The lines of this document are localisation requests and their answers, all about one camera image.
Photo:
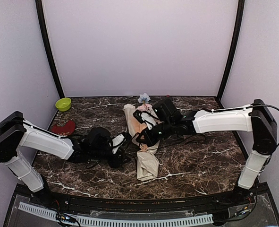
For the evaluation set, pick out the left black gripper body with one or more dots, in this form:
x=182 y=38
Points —
x=97 y=154

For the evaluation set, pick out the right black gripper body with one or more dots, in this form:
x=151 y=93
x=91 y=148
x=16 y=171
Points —
x=166 y=126

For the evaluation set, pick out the pink fake flower stem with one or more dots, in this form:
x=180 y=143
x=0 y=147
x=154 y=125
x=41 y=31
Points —
x=144 y=107

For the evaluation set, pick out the blue fake flower bunch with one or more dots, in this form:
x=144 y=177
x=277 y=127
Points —
x=144 y=98

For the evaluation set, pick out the white fake flower stem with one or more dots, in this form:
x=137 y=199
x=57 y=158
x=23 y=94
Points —
x=129 y=106

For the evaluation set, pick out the peach wrapping paper sheet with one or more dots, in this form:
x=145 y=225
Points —
x=147 y=163

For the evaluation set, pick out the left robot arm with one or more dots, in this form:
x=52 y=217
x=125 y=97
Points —
x=17 y=132

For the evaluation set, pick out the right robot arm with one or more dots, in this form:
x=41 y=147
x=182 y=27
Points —
x=254 y=119

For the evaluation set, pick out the green plastic bowl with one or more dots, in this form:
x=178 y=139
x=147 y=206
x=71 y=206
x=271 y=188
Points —
x=63 y=104

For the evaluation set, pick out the small circuit board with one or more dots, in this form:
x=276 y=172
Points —
x=62 y=217

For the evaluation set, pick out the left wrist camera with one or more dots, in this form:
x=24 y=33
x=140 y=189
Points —
x=119 y=140

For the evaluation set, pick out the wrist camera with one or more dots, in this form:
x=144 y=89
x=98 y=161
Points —
x=147 y=117
x=119 y=140

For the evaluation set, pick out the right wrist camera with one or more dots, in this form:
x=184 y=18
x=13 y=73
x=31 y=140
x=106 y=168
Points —
x=147 y=117

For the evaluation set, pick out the white slotted cable duct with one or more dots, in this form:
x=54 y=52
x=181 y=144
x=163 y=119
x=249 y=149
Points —
x=112 y=219

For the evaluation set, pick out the right black frame post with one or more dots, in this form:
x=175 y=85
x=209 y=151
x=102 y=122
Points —
x=232 y=49

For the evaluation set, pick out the black frame post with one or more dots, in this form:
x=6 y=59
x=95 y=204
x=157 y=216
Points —
x=47 y=46
x=232 y=49

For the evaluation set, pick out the left black frame post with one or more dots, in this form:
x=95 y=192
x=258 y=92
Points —
x=47 y=46

